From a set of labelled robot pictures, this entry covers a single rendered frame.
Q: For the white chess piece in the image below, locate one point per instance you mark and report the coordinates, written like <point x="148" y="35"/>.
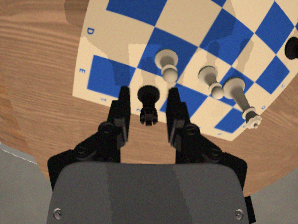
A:
<point x="233" y="89"/>

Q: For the white chess pawn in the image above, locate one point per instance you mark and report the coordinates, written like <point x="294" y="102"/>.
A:
<point x="167" y="59"/>
<point x="207" y="76"/>

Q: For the blue and cream chessboard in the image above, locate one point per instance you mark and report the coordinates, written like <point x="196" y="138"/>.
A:
<point x="240" y="38"/>

